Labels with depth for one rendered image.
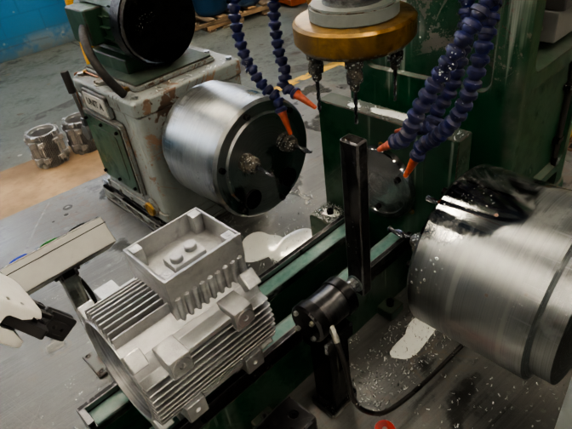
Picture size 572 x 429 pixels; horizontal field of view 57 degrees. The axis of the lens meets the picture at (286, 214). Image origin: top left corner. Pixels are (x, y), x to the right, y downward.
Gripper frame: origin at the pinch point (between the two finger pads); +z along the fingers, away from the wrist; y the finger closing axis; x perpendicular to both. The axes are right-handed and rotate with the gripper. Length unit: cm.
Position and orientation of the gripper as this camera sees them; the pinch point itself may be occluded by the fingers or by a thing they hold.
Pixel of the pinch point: (55, 323)
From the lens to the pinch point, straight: 74.0
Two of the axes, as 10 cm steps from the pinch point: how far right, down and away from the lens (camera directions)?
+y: 6.9, 3.6, -6.3
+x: 5.6, -8.2, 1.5
